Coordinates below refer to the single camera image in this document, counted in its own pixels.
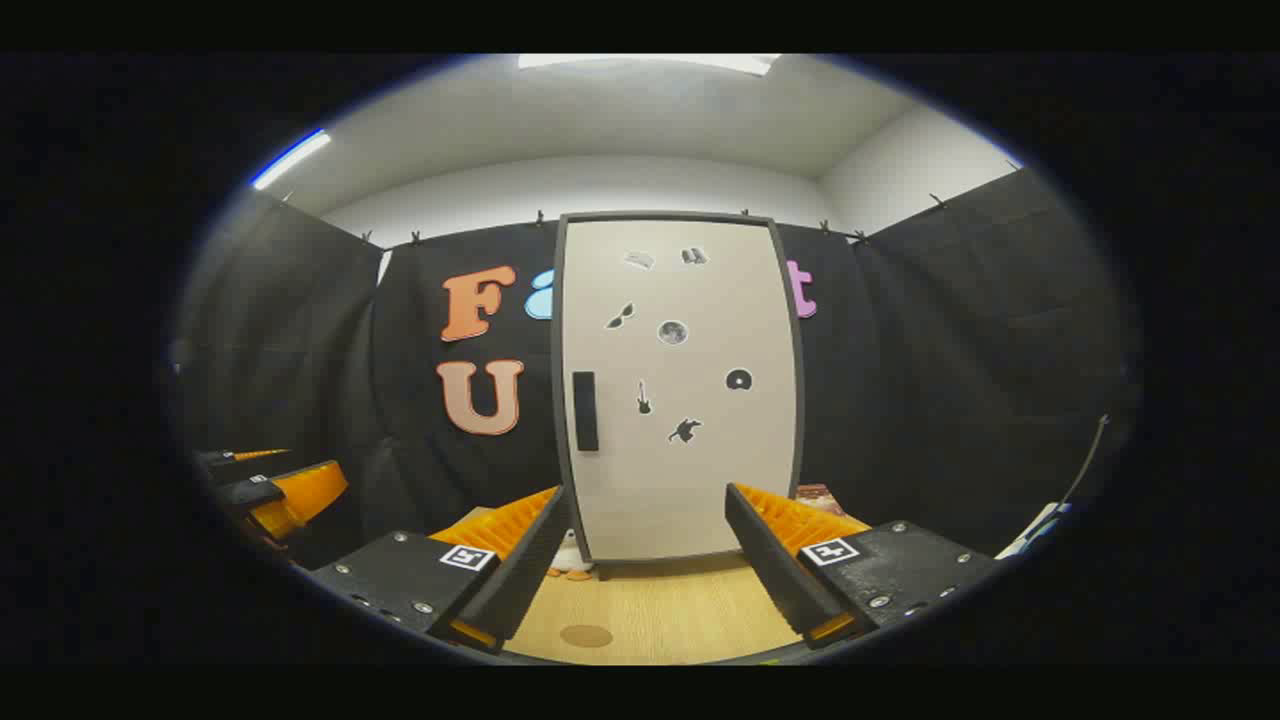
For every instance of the ceiling light panel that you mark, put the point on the ceiling light panel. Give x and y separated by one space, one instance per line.
650 62

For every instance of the black backdrop cloth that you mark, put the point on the black backdrop cloth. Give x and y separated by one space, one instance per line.
950 380

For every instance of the white cabinet door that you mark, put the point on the white cabinet door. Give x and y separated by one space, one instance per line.
690 480

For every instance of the ceiling light strip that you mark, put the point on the ceiling light strip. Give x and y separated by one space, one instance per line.
290 158

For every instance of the grey cabinet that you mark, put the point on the grey cabinet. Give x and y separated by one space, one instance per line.
606 570

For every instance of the blue white penguin plush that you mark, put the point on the blue white penguin plush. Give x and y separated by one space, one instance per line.
570 553

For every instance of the brown patterned box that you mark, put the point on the brown patterned box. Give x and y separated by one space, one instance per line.
815 495

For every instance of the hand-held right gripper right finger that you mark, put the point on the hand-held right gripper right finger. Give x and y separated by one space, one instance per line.
770 560

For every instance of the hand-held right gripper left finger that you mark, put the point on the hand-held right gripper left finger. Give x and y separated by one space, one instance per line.
525 560

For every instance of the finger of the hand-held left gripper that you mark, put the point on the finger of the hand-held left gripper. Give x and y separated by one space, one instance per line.
250 493
225 459

